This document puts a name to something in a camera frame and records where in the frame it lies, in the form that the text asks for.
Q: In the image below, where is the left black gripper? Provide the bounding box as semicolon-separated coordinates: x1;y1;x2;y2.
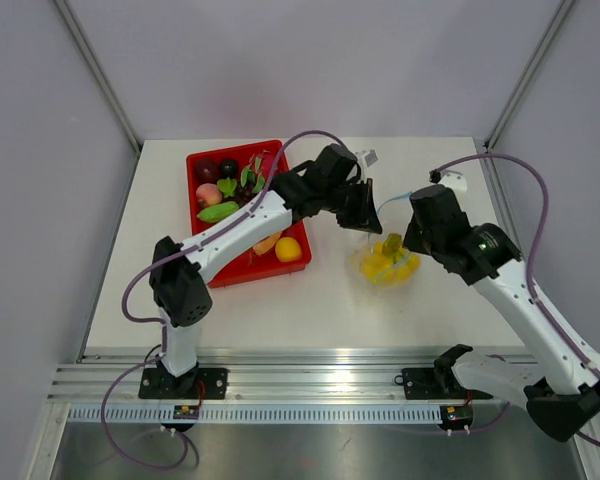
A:
321;176;382;233

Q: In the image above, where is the yellow banana bunch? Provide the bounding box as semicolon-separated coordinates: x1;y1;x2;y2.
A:
356;233;421;287

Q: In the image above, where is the clear zip top bag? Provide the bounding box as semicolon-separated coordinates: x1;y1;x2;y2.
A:
346;191;421;294

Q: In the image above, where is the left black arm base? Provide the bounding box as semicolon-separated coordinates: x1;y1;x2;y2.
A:
138;366;229;400

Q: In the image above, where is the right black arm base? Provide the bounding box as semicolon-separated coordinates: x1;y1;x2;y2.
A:
393;344;493;402

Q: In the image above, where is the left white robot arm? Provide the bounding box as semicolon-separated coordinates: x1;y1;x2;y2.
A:
149;144;382;398

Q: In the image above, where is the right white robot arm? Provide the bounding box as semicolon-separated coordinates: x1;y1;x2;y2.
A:
403;184;600;442

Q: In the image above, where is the yellow lemon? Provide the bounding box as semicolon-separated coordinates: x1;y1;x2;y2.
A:
275;237;303;263

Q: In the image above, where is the pink dragon fruit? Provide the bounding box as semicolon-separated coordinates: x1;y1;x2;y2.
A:
247;150;276;189

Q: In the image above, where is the red plastic tray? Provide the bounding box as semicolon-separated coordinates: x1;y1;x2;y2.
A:
186;140;312;288

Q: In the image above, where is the dark grapes bunch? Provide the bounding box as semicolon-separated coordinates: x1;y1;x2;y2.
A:
234;181;264;206

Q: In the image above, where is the green star fruit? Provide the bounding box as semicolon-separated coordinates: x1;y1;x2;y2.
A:
216;178;238;198

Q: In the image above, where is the green cucumber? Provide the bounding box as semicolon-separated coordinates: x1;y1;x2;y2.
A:
196;201;240;224

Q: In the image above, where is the pink peach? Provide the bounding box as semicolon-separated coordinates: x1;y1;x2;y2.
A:
195;183;224;209

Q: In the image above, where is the dark red apple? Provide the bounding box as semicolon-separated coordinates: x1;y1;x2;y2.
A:
193;158;221;184

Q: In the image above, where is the right small circuit board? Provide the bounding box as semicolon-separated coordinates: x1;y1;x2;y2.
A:
440;404;474;425

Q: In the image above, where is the small circuit board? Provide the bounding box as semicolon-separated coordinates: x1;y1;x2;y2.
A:
440;404;474;425
173;405;200;421

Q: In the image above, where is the left small circuit board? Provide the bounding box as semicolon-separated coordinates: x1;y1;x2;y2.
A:
173;405;200;421

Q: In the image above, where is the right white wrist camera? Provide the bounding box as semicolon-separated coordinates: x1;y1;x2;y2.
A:
429;169;468;196

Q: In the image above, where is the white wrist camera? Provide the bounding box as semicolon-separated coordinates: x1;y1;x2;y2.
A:
355;149;379;169
429;169;468;196

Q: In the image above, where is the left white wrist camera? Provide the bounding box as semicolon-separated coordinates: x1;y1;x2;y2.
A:
355;149;379;169

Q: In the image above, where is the white slotted cable duct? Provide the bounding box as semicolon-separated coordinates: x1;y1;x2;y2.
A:
68;403;446;425

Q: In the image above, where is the right aluminium frame post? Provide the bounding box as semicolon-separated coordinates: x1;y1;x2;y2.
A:
483;0;579;151

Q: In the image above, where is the aluminium frame post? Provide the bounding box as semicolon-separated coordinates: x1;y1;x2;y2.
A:
483;0;579;151
50;0;143;158

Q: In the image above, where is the aluminium rail front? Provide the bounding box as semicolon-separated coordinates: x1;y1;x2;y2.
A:
45;346;592;406

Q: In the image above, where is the left aluminium frame post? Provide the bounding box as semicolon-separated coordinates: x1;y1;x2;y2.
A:
50;0;143;158

